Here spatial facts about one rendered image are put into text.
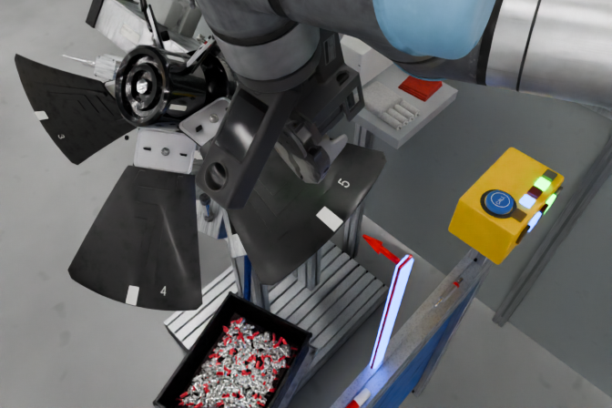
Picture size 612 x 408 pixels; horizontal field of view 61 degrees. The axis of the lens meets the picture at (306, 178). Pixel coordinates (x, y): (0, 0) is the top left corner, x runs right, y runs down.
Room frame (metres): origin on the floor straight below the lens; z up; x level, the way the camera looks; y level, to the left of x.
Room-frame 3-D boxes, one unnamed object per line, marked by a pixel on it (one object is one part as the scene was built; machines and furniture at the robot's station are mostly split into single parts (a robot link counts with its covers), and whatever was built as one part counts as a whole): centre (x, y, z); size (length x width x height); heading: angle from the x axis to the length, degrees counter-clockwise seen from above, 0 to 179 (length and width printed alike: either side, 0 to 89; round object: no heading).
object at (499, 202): (0.48, -0.30, 1.08); 0.04 x 0.04 x 0.02
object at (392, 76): (1.03, -0.16, 0.85); 0.36 x 0.24 x 0.03; 46
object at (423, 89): (1.00, -0.28, 0.87); 0.08 x 0.08 x 0.02; 49
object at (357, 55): (1.10, -0.13, 0.92); 0.17 x 0.16 x 0.11; 136
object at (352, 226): (1.03, -0.16, 0.42); 0.04 x 0.04 x 0.83; 46
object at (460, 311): (0.54, -0.35, 0.39); 0.04 x 0.04 x 0.78; 46
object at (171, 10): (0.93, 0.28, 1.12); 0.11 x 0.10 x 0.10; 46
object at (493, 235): (0.51, -0.33, 1.02); 0.16 x 0.10 x 0.11; 136
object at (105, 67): (0.80, 0.38, 1.08); 0.07 x 0.04 x 0.06; 56
